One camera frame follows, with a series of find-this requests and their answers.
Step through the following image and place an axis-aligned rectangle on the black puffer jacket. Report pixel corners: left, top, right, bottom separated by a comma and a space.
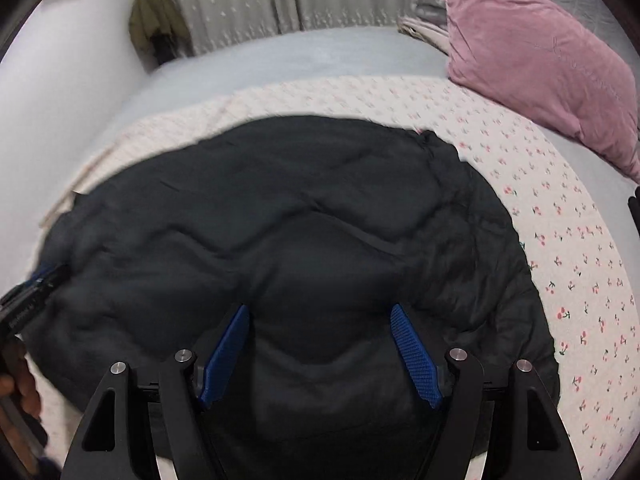
24, 116, 560, 479

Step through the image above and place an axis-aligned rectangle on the cherry print bed sheet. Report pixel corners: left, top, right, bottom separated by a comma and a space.
40, 76, 639, 479

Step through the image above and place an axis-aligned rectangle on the pink velvet pillow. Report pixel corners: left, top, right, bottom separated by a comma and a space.
412, 0, 639, 180

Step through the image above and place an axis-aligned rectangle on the folded striped linens stack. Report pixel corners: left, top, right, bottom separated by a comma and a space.
397, 0, 450, 55

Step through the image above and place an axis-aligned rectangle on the person's left hand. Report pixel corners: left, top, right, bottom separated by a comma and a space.
1, 337, 42, 420

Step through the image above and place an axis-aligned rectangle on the olive green hanging jacket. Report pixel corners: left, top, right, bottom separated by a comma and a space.
128, 0, 191, 65

